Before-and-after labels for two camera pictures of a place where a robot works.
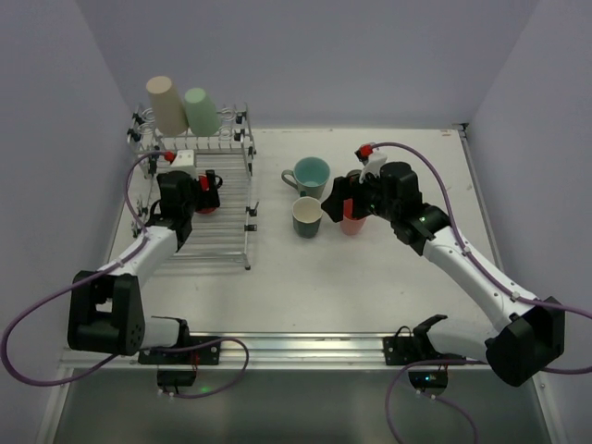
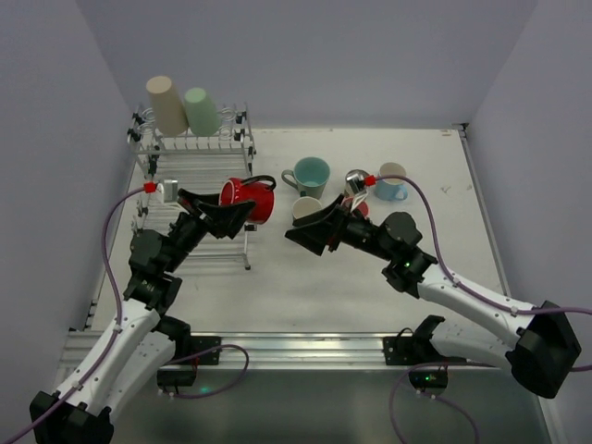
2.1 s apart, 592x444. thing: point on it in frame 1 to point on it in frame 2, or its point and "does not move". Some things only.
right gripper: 348,196 to 333,227
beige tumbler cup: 169,117 does not move
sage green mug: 312,175 does not move
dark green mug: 306,216 does not move
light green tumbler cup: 201,113 does not move
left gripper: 209,192 to 203,218
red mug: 208,201 to 259,189
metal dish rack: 221,236 does not move
